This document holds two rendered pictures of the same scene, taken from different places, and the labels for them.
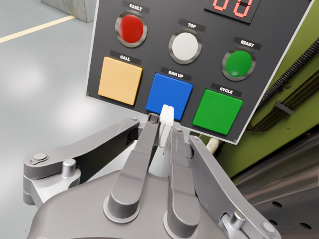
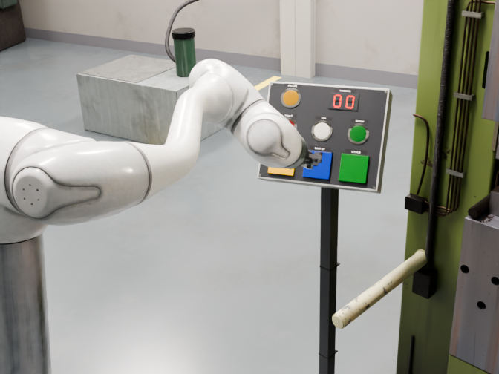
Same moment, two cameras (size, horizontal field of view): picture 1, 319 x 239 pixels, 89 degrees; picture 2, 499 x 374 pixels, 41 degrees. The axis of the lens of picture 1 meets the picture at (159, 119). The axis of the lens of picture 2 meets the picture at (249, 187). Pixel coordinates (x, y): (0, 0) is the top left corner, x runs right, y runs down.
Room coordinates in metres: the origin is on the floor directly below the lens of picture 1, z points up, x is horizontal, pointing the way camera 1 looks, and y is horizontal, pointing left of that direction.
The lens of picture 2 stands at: (-1.39, -0.43, 1.76)
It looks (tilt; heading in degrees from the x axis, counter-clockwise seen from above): 26 degrees down; 21
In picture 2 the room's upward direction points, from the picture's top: 2 degrees counter-clockwise
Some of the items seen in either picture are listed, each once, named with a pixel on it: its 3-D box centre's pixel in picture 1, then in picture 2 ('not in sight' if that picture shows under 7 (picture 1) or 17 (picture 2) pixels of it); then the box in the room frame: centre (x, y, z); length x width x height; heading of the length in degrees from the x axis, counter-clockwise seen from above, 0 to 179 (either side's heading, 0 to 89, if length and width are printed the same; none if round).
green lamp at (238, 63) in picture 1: (238, 64); (358, 133); (0.29, -0.10, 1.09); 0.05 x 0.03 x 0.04; 66
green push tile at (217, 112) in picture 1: (216, 112); (353, 168); (0.25, -0.10, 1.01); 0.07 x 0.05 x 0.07; 91
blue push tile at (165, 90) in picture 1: (168, 96); (318, 165); (0.24, 0.00, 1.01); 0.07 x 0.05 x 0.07; 91
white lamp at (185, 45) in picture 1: (184, 46); (321, 130); (0.29, 0.00, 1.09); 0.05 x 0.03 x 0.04; 66
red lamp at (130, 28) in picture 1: (131, 29); not in sight; (0.29, 0.10, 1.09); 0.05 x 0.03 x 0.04; 66
